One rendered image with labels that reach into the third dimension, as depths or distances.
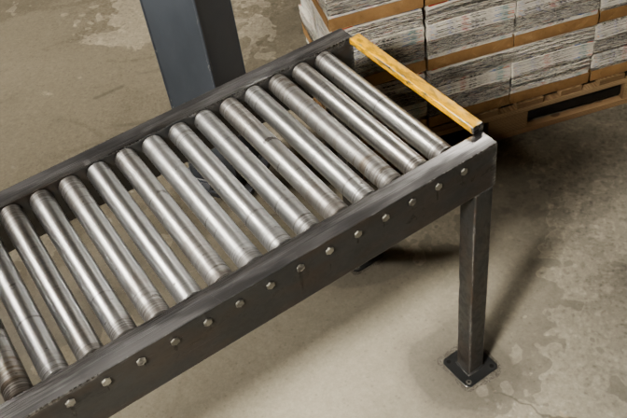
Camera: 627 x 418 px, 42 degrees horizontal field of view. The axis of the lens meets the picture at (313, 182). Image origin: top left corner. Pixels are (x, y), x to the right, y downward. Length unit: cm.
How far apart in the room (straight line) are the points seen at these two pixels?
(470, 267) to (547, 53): 103
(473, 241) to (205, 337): 66
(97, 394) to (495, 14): 165
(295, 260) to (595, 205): 141
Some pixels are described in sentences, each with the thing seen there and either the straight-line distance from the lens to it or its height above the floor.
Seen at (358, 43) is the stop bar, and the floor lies 82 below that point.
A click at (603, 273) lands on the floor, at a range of 253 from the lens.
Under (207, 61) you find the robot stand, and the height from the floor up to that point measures 55.
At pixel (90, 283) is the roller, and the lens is 157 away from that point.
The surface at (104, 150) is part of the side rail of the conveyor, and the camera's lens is 183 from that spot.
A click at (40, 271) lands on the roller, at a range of 163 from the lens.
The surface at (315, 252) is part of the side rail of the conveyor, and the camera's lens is 152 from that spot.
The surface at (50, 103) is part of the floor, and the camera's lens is 344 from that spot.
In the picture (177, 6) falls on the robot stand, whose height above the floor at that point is 72.
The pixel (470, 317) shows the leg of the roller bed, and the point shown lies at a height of 26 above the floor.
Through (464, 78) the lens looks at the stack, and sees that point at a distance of 267.
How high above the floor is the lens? 193
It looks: 44 degrees down
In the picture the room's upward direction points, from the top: 9 degrees counter-clockwise
